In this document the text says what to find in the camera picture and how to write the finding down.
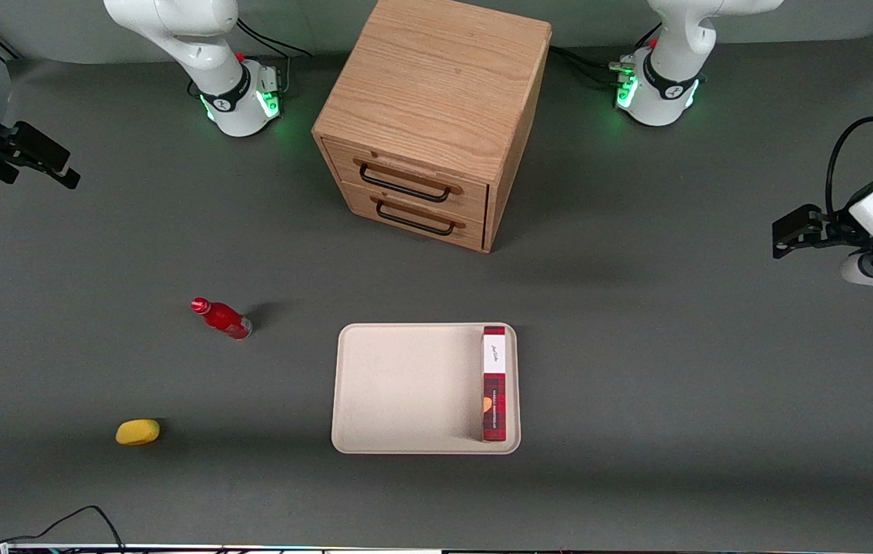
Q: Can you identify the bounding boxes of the black arm base cables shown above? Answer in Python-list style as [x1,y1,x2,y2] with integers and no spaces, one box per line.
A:
[235,17,314,95]
[550,25,661,90]

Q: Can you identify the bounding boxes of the red coke bottle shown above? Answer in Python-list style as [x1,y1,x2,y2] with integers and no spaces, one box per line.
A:
[191,297,254,341]

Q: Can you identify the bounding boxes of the beige rectangular tray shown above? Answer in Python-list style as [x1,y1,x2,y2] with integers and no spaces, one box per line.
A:
[331,322,521,456]

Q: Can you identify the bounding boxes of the black drawer handle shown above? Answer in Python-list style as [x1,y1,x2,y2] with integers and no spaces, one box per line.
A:
[359,158,453,204]
[376,197,457,237]

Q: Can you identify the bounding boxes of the black right arm base cables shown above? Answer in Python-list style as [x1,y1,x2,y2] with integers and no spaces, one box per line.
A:
[235,17,314,95]

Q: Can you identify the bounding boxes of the wooden drawer front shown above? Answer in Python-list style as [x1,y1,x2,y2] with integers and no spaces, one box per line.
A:
[342,183,488,253]
[323,138,491,209]

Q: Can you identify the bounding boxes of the black left arm base cables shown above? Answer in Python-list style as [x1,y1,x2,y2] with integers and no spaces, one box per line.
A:
[550,25,661,90]

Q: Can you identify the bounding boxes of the red plaid cardboard box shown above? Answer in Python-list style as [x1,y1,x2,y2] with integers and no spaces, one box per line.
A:
[481,325,508,443]

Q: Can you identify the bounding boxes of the wooden drawer cabinet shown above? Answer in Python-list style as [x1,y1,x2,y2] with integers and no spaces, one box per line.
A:
[312,0,553,254]

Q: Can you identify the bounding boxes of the yellow lemon-shaped object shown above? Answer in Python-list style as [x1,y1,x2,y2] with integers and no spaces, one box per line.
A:
[115,419,162,446]

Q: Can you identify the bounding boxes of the black cable at table edge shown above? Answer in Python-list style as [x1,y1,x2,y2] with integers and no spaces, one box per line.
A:
[0,505,126,553]

